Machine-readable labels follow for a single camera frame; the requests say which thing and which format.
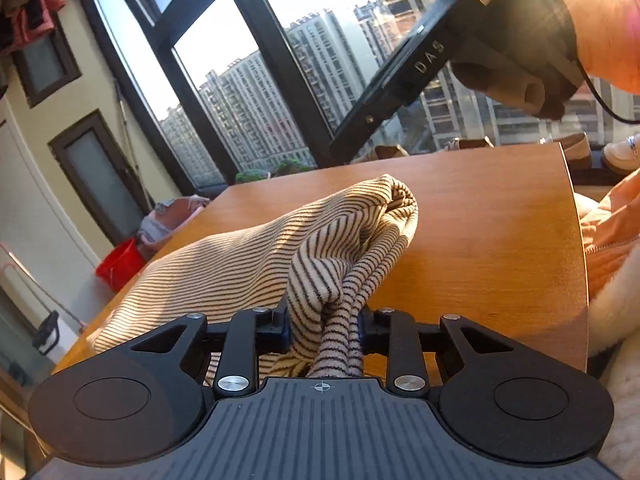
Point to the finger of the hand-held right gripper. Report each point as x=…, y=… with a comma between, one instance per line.
x=365, y=127

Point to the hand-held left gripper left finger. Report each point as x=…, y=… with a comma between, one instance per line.
x=270, y=331

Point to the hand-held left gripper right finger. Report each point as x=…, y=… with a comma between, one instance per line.
x=374, y=329

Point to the beige striped knit top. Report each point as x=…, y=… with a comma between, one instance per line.
x=225, y=260

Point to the person's right forearm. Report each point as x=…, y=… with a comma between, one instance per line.
x=600, y=25

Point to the hanging pink clothes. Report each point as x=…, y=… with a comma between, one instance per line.
x=30, y=10

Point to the person's right hand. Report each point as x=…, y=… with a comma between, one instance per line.
x=530, y=60

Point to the tan leather shoe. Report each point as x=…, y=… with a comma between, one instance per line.
x=382, y=154
x=470, y=144

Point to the green potted plants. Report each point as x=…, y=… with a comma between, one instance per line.
x=295, y=167

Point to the pink plastic basin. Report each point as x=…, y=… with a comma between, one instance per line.
x=187, y=215

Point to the grey cloth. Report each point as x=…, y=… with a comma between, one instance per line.
x=155, y=227

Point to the red plastic bucket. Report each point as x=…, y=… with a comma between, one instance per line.
x=120, y=265

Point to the cream loafer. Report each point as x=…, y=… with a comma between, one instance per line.
x=572, y=152

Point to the white shoe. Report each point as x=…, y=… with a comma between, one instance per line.
x=622, y=155

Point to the white bin with black lid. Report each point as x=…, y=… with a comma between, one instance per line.
x=46, y=332

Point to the dark framed glass door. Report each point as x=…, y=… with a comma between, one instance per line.
x=97, y=180

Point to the white fluffy garment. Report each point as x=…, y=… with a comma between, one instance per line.
x=620, y=385

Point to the orange fleece jacket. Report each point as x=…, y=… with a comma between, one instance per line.
x=612, y=225

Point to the small dark framed window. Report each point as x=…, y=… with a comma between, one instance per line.
x=47, y=60

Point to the black window frame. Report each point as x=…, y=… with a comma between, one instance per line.
x=270, y=35

